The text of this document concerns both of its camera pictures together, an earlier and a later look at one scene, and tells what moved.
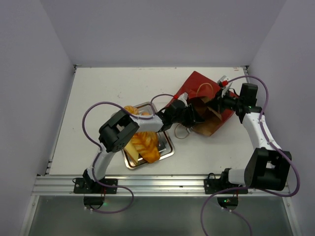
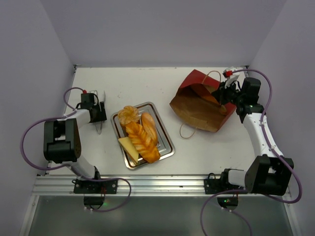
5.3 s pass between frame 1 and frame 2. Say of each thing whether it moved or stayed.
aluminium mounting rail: stayed
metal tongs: moved
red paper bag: stayed
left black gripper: moved
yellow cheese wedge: stayed
